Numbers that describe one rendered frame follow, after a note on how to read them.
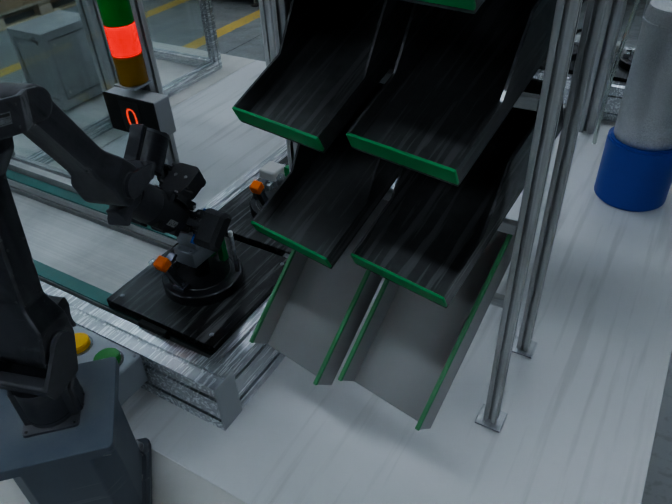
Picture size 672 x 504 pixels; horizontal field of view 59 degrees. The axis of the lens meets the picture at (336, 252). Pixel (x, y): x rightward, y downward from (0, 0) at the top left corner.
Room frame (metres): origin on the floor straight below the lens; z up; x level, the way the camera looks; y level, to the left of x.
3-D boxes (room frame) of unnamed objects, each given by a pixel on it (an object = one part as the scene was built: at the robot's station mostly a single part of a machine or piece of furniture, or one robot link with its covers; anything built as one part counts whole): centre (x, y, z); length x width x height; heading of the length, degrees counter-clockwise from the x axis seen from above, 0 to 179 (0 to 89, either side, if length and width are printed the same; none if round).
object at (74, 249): (1.00, 0.48, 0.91); 0.84 x 0.28 x 0.10; 58
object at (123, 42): (1.02, 0.33, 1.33); 0.05 x 0.05 x 0.05
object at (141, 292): (0.81, 0.24, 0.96); 0.24 x 0.24 x 0.02; 58
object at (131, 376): (0.68, 0.42, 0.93); 0.21 x 0.07 x 0.06; 58
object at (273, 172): (1.03, 0.10, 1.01); 0.24 x 0.24 x 0.13; 58
